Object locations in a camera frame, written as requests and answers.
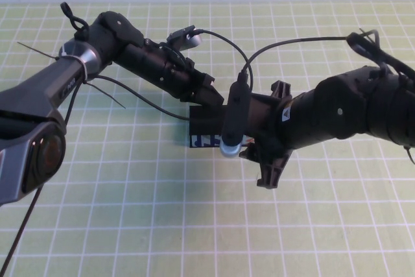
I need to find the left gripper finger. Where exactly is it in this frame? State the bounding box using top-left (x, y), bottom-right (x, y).
top-left (191, 92), bottom-right (222, 109)
top-left (199, 86), bottom-right (225, 104)

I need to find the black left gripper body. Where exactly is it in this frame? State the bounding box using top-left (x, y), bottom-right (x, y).
top-left (161, 58), bottom-right (217, 100)

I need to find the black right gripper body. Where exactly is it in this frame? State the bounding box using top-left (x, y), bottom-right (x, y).
top-left (239, 79), bottom-right (294, 191)

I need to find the black printed glasses case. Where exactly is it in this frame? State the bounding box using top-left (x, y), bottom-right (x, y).
top-left (188, 104), bottom-right (257, 150)

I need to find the green checked tablecloth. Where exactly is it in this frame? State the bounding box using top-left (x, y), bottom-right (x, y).
top-left (0, 0), bottom-right (415, 277)

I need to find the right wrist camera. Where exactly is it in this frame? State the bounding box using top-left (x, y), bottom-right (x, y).
top-left (219, 74), bottom-right (253, 161)

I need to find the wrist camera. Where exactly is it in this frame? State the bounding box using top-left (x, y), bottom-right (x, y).
top-left (219, 74), bottom-right (253, 161)
top-left (167, 24), bottom-right (204, 53)

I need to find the black right camera cable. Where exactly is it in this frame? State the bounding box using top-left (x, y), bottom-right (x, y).
top-left (237, 29), bottom-right (382, 88)

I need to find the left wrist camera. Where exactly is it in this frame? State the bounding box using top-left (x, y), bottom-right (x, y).
top-left (167, 24), bottom-right (204, 53)

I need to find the black cable tie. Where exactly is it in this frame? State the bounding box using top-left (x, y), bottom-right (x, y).
top-left (403, 145), bottom-right (415, 167)
top-left (86, 80), bottom-right (127, 109)

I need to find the white cable tie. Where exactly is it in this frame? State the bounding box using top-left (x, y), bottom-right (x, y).
top-left (60, 51), bottom-right (90, 88)

